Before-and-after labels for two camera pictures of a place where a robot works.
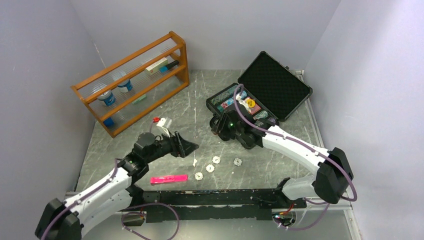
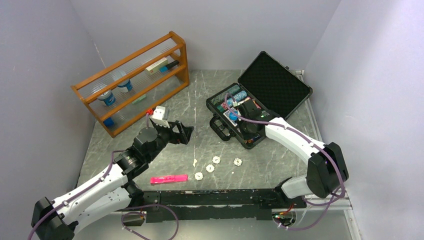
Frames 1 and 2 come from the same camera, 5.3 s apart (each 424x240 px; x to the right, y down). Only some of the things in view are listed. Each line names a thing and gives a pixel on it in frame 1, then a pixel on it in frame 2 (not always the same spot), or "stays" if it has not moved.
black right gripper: x=220 y=128 → x=247 y=136
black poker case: x=268 y=89 stays
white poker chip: x=216 y=159 stays
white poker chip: x=198 y=176 stays
